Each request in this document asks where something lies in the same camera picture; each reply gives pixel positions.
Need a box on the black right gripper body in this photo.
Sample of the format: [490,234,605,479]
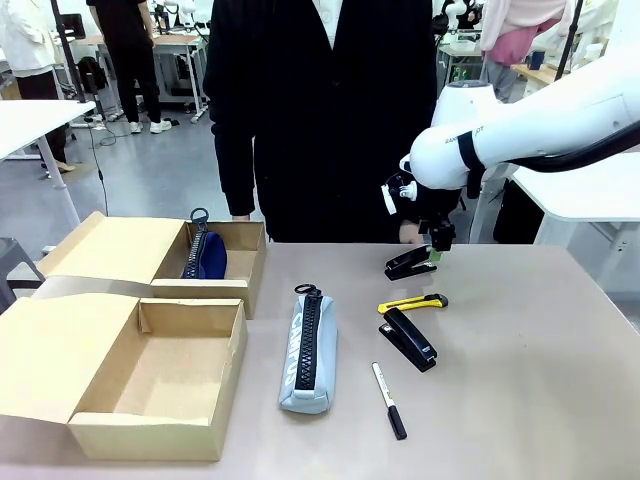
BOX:
[418,188,459,233]

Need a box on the black hole punch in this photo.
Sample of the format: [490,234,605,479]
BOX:
[383,245,439,282]

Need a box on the yellow utility knife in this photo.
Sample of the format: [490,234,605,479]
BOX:
[377,293,450,315]

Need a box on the black stapler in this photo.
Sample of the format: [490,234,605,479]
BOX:
[378,307,439,374]

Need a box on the white marker black cap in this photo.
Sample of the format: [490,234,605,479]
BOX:
[370,361,408,441]

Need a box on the light blue pencil case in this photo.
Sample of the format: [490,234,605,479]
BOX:
[277,283,340,415]

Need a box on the open cardboard box, large lid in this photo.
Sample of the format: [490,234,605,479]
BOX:
[0,292,250,462]

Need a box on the open cardboard box, narrow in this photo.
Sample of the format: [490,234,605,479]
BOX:
[37,209,268,320]

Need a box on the person's left hand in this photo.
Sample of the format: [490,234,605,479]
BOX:
[398,222,431,246]

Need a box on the white table with legs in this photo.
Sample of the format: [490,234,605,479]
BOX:
[469,149,640,297]

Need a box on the person in black cardigan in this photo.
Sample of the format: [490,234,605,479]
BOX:
[202,0,465,246]

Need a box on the bystander in pink top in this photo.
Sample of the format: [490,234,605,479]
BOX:
[478,0,574,104]

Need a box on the thin black stand pole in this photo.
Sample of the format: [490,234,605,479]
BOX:
[555,0,587,77]

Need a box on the navy blue pencil case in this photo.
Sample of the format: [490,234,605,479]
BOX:
[180,207,229,280]

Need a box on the background grey desk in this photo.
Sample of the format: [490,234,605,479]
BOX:
[74,32,210,124]

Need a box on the bystander in black clothes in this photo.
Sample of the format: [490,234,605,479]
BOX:
[85,0,174,135]

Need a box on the black tripod pole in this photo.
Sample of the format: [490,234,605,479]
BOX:
[49,0,109,122]

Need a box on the white side table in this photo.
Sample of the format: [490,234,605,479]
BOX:
[0,99,97,227]

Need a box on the grey metal stool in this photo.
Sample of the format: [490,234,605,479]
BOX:
[0,236,47,317]

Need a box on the bystander in white top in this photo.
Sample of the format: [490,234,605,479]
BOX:
[0,0,77,174]

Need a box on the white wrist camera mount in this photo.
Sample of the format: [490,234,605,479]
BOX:
[380,171,419,216]

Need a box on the black velcro arm strap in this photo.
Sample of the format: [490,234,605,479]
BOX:
[458,131,487,174]

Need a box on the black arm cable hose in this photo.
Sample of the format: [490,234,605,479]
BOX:
[464,118,640,199]

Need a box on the black floor cable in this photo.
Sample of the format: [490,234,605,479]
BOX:
[74,117,119,217]

